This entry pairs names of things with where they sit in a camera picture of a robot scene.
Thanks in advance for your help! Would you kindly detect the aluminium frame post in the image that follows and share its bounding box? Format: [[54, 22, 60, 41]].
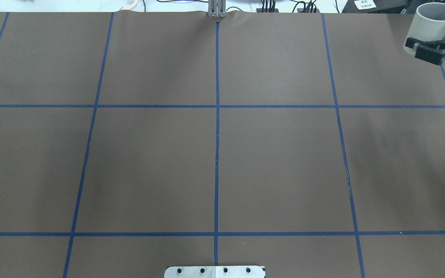
[[208, 0, 227, 18]]

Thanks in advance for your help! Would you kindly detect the white ceramic mug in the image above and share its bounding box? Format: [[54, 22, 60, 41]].
[[403, 2, 445, 55]]

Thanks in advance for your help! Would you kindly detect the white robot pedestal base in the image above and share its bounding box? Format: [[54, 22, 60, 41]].
[[164, 265, 266, 278]]

